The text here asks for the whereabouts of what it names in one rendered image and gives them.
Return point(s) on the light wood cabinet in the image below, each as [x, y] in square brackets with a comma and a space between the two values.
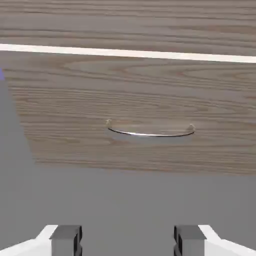
[128, 53]

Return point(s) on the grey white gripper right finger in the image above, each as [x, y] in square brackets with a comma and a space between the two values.
[190, 242]

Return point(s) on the light wood drawer front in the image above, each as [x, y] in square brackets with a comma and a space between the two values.
[140, 94]
[128, 22]

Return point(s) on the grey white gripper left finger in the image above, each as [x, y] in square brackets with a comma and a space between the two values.
[64, 242]

